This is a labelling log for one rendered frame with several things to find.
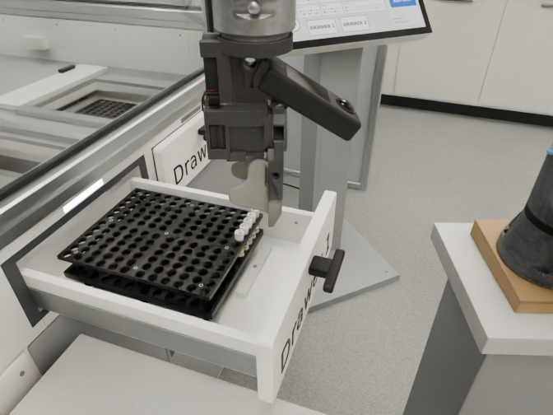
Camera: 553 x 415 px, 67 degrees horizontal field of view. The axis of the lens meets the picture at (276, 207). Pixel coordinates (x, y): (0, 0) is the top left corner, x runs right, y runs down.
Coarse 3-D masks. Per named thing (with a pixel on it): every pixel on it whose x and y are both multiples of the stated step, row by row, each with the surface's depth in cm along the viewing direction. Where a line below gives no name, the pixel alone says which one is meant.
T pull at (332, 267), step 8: (320, 256) 53; (336, 256) 52; (312, 264) 51; (320, 264) 51; (328, 264) 51; (336, 264) 51; (312, 272) 51; (320, 272) 51; (328, 272) 50; (336, 272) 50; (328, 280) 49; (336, 280) 50; (328, 288) 48
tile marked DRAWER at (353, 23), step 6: (342, 18) 121; (348, 18) 122; (354, 18) 123; (360, 18) 124; (366, 18) 124; (342, 24) 121; (348, 24) 122; (354, 24) 123; (360, 24) 123; (366, 24) 124; (348, 30) 122; (354, 30) 122
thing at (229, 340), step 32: (128, 192) 72; (160, 192) 70; (192, 192) 68; (288, 224) 65; (32, 256) 55; (64, 256) 60; (288, 256) 64; (32, 288) 53; (64, 288) 51; (96, 288) 50; (256, 288) 58; (96, 320) 52; (128, 320) 49; (160, 320) 47; (192, 320) 46; (224, 320) 54; (256, 320) 54; (192, 352) 49; (224, 352) 46
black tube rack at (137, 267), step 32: (96, 224) 60; (128, 224) 60; (160, 224) 60; (192, 224) 60; (224, 224) 60; (96, 256) 54; (128, 256) 54; (160, 256) 54; (192, 256) 54; (128, 288) 54; (160, 288) 54; (192, 288) 54; (224, 288) 54
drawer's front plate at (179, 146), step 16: (192, 128) 82; (160, 144) 75; (176, 144) 77; (192, 144) 83; (160, 160) 74; (176, 160) 78; (192, 160) 84; (208, 160) 91; (160, 176) 76; (192, 176) 86
